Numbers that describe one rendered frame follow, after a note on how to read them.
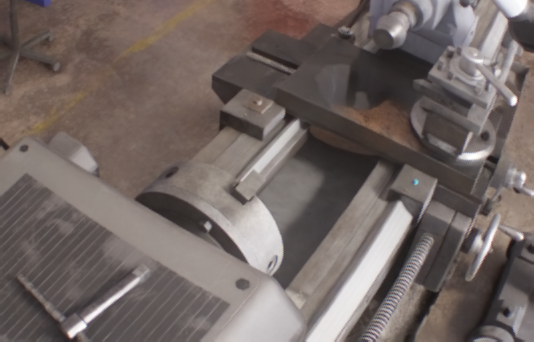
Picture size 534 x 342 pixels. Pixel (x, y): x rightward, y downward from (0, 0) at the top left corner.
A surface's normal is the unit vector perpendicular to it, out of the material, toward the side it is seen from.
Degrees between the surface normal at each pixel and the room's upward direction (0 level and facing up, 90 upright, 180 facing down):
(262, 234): 54
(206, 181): 1
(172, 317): 0
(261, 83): 0
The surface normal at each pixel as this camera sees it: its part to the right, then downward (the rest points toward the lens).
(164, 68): 0.09, -0.72
